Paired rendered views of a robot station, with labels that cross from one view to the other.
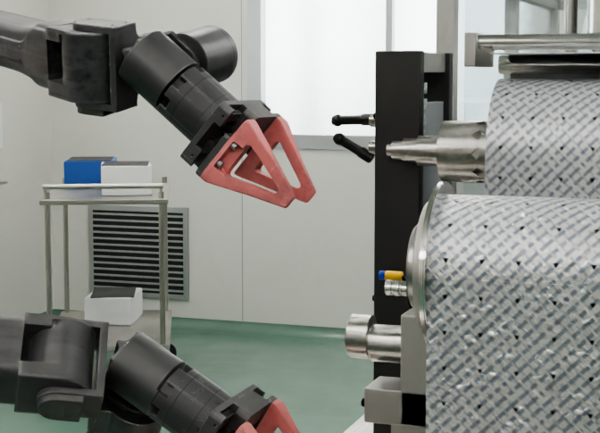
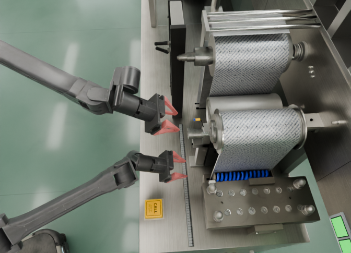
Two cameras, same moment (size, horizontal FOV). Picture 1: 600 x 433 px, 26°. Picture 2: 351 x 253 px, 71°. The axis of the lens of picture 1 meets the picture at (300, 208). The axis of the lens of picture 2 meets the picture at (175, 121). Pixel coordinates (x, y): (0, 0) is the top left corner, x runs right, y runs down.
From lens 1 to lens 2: 0.98 m
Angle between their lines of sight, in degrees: 56
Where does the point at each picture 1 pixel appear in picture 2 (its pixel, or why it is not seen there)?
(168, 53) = (130, 105)
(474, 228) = (234, 137)
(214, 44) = (136, 80)
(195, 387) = (158, 166)
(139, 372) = (144, 169)
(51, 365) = (125, 182)
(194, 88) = (143, 112)
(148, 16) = not seen: outside the picture
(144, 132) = not seen: outside the picture
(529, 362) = (243, 155)
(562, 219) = (257, 132)
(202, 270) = not seen: outside the picture
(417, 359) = (207, 140)
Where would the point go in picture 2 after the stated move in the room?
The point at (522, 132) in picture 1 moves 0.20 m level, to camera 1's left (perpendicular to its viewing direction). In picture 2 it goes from (226, 65) to (168, 84)
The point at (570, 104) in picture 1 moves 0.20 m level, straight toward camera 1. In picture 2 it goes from (240, 56) to (263, 107)
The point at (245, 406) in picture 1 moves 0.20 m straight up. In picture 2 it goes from (171, 165) to (170, 140)
